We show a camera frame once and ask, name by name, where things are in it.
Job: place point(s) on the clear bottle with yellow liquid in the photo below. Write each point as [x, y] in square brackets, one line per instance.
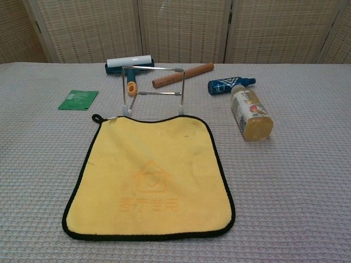
[252, 115]

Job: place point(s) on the grey woven tablecloth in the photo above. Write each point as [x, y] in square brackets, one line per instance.
[288, 191]

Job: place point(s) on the green packet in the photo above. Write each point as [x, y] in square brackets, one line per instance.
[78, 100]

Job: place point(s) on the blue spray bottle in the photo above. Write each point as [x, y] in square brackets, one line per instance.
[222, 85]

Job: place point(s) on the yellow cloth with black trim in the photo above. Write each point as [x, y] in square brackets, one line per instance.
[148, 164]

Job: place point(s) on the wooden rolling pin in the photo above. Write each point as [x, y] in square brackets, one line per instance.
[200, 68]

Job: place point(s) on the woven folding screen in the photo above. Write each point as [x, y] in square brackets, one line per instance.
[90, 27]

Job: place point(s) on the teal lint roller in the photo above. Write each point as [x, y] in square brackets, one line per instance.
[129, 61]

